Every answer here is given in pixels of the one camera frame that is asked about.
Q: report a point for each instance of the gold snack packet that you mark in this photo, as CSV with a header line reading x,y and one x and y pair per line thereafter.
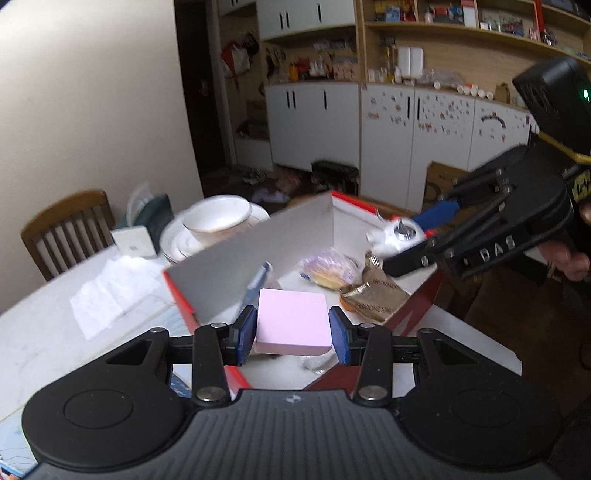
x,y
376,295

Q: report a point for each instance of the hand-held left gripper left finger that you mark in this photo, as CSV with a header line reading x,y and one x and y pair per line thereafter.
x,y
247,334

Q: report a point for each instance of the white stickered cabinet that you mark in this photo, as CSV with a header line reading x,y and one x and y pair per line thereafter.
x,y
443,124

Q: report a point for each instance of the pink block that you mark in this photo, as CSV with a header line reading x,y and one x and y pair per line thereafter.
x,y
293,318

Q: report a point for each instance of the wooden wall shelf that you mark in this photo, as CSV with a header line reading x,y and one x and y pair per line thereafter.
x,y
461,41

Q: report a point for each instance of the crumpled clear wrapper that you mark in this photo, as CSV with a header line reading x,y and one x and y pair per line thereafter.
x,y
318,363

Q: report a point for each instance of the grey floor cabinet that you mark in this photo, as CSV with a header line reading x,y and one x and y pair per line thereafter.
x,y
309,129

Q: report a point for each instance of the white green tissue box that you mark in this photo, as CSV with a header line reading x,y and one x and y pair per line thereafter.
x,y
134,242

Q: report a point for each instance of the wooden chair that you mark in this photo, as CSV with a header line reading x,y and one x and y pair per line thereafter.
x,y
64,205

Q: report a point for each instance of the white marble desktop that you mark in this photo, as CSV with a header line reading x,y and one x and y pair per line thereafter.
x,y
41,323

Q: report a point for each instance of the grey blue packet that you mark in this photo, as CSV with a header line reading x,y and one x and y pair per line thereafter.
x,y
258,286

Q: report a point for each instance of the red box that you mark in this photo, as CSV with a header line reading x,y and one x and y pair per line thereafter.
x,y
295,230

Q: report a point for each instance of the white toy with metal knob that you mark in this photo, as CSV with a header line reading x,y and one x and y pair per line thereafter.
x,y
392,240

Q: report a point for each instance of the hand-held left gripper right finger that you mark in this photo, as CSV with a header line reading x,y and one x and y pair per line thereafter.
x,y
339,337

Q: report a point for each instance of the white upper cabinet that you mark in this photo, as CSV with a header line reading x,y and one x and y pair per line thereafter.
x,y
304,18

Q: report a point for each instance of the black floor basket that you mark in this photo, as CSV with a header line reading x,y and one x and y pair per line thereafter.
x,y
334,177

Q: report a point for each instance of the person's right hand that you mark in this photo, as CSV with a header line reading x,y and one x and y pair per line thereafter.
x,y
572,265

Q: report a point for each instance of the cardboard box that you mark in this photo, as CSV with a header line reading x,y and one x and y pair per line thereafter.
x,y
438,184

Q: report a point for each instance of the white tall bottle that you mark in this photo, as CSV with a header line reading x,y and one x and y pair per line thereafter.
x,y
403,62
417,62

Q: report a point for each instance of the white paper napkins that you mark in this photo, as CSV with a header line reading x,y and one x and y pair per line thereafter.
x,y
111,290

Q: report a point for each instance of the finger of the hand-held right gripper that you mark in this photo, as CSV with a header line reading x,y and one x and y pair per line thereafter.
x,y
438,213
406,261

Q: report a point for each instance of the clear bread packet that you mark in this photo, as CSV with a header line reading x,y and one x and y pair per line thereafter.
x,y
328,270

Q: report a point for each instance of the white gold-rimmed bowl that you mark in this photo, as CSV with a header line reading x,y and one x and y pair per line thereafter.
x,y
217,217

